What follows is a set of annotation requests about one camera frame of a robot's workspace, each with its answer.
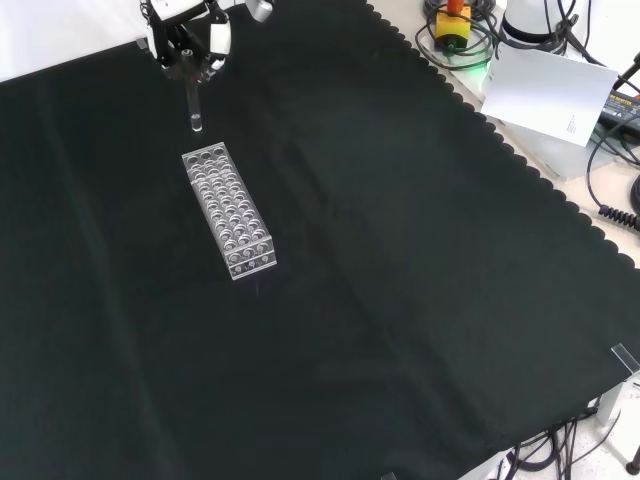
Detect yellow stop button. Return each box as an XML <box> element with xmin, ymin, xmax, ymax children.
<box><xmin>434</xmin><ymin>0</ymin><xmax>472</xmax><ymax>54</ymax></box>

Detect black floor cables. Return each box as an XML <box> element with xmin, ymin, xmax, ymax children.
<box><xmin>499</xmin><ymin>399</ymin><xmax>640</xmax><ymax>480</ymax></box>

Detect black power adapter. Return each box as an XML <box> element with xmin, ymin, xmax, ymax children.
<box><xmin>601</xmin><ymin>88</ymin><xmax>640</xmax><ymax>127</ymax></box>

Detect clear glass test tube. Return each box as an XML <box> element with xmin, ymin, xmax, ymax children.
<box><xmin>181</xmin><ymin>49</ymin><xmax>204</xmax><ymax>133</ymax></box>

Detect green cable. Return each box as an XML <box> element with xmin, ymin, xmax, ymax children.
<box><xmin>439</xmin><ymin>27</ymin><xmax>495</xmax><ymax>70</ymax></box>

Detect black bench cloth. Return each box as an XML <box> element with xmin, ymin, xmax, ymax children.
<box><xmin>0</xmin><ymin>0</ymin><xmax>640</xmax><ymax>480</ymax></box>

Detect clear plastic test tube rack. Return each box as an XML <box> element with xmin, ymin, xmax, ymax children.
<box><xmin>180</xmin><ymin>142</ymin><xmax>278</xmax><ymax>282</ymax></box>

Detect pale board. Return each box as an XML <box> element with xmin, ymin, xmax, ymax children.
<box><xmin>480</xmin><ymin>47</ymin><xmax>620</xmax><ymax>148</ymax></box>

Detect grey box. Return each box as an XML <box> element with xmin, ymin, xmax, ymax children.
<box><xmin>485</xmin><ymin>113</ymin><xmax>602</xmax><ymax>180</ymax></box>

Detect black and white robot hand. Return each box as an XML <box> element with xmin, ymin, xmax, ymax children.
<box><xmin>139</xmin><ymin>0</ymin><xmax>234</xmax><ymax>84</ymax></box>

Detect black coiled cable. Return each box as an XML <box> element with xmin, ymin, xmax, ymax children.
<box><xmin>586</xmin><ymin>122</ymin><xmax>640</xmax><ymax>230</ymax></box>

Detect black cable bundle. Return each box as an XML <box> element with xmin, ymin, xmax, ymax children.
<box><xmin>542</xmin><ymin>0</ymin><xmax>610</xmax><ymax>67</ymax></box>

